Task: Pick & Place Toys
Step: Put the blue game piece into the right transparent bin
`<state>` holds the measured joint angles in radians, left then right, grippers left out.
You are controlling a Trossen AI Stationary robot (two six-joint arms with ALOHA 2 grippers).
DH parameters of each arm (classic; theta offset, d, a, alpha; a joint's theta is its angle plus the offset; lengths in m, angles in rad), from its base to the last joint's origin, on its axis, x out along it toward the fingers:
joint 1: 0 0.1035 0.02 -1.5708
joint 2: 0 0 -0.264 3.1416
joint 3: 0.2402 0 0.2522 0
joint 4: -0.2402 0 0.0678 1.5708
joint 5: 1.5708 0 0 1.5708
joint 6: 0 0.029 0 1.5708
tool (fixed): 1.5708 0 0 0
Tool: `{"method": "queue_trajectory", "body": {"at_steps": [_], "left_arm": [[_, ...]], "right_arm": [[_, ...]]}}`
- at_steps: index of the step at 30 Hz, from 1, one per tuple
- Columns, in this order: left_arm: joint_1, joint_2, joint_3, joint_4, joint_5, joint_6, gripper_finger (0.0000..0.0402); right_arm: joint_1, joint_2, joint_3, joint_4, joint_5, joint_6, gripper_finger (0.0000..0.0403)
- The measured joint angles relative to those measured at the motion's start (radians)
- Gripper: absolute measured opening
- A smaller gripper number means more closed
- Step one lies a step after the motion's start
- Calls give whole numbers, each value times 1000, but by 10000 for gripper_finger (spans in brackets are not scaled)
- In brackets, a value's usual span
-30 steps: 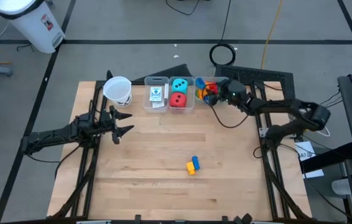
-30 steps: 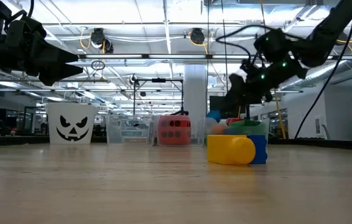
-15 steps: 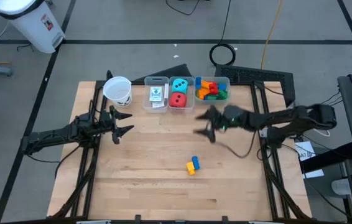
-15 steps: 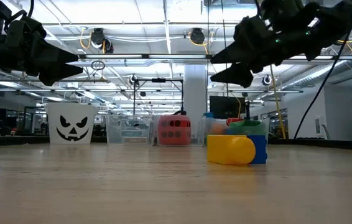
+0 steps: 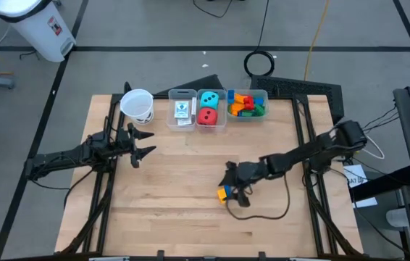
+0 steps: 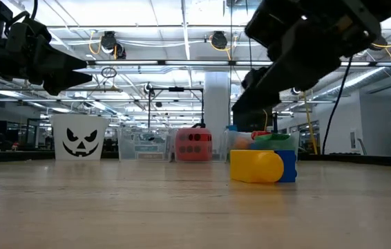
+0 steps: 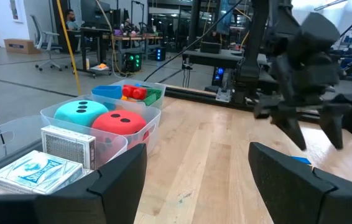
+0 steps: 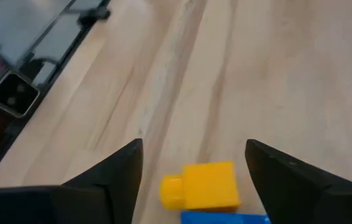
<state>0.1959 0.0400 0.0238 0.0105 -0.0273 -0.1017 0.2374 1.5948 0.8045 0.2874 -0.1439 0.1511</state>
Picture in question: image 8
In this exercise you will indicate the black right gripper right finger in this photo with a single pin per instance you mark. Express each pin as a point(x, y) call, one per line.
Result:
point(303, 199)

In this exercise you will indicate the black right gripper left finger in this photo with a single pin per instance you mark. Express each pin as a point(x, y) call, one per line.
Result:
point(107, 199)

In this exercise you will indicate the yellow block with stud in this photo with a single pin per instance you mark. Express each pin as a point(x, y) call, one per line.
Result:
point(208, 186)

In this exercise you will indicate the blue plastic building block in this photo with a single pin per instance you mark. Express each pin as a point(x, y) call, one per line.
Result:
point(222, 218)

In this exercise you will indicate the black smartphone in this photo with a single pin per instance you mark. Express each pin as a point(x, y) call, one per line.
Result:
point(14, 93)

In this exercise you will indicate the black table clamp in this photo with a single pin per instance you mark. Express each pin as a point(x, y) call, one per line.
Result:
point(93, 14)

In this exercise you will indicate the black aluminium table frame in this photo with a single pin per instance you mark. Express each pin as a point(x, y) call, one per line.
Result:
point(67, 51)

